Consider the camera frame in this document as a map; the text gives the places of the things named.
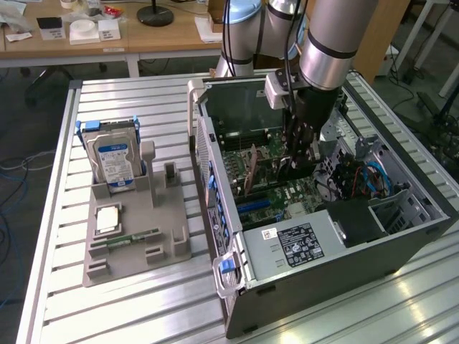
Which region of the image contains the wooden desk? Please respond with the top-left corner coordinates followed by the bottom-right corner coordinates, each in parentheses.
top-left (0, 0), bottom-right (323, 69)

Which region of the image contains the green RAM stick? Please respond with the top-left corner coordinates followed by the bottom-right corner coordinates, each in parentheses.
top-left (107, 231), bottom-right (158, 247)

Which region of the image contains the white paper stack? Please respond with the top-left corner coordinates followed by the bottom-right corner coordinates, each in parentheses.
top-left (194, 16), bottom-right (224, 43)

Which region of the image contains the graphics card with metal bracket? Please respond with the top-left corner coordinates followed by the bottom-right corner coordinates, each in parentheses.
top-left (243, 143), bottom-right (318, 198)

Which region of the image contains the white floor cable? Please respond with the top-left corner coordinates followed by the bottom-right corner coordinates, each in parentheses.
top-left (0, 149), bottom-right (55, 172)

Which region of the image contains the brown cardboard box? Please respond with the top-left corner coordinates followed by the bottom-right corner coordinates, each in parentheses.
top-left (207, 0), bottom-right (227, 24)

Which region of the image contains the blue expansion slot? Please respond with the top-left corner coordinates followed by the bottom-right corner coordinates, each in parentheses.
top-left (236, 199), bottom-right (273, 215)

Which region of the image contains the clear plastic bag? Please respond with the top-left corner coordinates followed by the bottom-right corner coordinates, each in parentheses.
top-left (0, 0), bottom-right (37, 33)

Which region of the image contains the black fan shroud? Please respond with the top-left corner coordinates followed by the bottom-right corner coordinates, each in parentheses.
top-left (326, 199), bottom-right (388, 248)

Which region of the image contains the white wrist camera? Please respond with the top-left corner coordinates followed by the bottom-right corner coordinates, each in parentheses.
top-left (265, 70), bottom-right (299, 110)

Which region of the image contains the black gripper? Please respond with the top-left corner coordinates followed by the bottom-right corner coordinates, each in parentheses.
top-left (281, 87), bottom-right (340, 180)

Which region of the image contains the black lamp base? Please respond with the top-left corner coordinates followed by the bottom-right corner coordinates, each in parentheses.
top-left (136, 0), bottom-right (175, 27)

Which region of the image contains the silver CPU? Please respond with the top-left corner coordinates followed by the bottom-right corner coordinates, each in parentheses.
top-left (96, 206), bottom-right (120, 233)

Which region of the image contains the CPU socket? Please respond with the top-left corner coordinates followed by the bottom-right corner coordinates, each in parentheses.
top-left (242, 146), bottom-right (280, 176)

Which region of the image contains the wooden cabinet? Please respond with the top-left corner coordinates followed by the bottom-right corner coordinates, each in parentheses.
top-left (353, 0), bottom-right (412, 82)

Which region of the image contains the plain white box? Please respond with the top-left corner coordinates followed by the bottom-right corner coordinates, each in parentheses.
top-left (98, 19), bottom-right (121, 42)

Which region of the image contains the grey parts rack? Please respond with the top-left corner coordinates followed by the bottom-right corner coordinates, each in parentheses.
top-left (82, 140), bottom-right (194, 287)

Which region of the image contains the white box with bowl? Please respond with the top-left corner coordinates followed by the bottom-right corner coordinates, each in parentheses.
top-left (69, 20), bottom-right (100, 46)

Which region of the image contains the installed RAM stick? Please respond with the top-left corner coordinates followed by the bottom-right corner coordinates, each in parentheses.
top-left (235, 177), bottom-right (290, 196)

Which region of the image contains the silver drive cage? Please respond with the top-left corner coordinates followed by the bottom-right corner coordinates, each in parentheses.
top-left (317, 92), bottom-right (390, 200)

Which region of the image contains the black chair base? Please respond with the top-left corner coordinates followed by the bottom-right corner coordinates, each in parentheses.
top-left (21, 64), bottom-right (108, 107)

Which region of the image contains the blue wire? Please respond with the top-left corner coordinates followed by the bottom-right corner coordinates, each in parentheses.
top-left (361, 161), bottom-right (392, 197)

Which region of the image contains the dark grey PC case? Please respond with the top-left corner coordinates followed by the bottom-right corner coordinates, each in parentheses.
top-left (186, 70), bottom-right (453, 340)

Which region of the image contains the grey power supply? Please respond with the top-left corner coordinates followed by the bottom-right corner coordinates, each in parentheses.
top-left (243, 211), bottom-right (347, 280)

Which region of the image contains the white box with black top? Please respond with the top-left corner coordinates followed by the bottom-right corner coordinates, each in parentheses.
top-left (37, 16), bottom-right (66, 41)

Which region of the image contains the silver disk bay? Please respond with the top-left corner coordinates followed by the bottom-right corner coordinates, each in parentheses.
top-left (368, 188), bottom-right (437, 236)

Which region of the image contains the black floor stand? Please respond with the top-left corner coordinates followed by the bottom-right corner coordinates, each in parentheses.
top-left (417, 91), bottom-right (459, 158)

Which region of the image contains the white desk frame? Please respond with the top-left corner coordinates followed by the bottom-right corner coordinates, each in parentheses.
top-left (394, 0), bottom-right (459, 97)

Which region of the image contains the hard disk in blue caddy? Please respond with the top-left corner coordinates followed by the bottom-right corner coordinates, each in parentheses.
top-left (75, 116), bottom-right (141, 196)

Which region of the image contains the green motherboard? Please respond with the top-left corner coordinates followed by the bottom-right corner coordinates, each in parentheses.
top-left (214, 118), bottom-right (331, 230)

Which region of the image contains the blue floor cable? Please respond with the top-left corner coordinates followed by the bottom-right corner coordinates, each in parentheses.
top-left (0, 168), bottom-right (30, 310)

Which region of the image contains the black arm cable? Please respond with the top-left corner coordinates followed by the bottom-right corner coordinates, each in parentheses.
top-left (221, 0), bottom-right (301, 119)

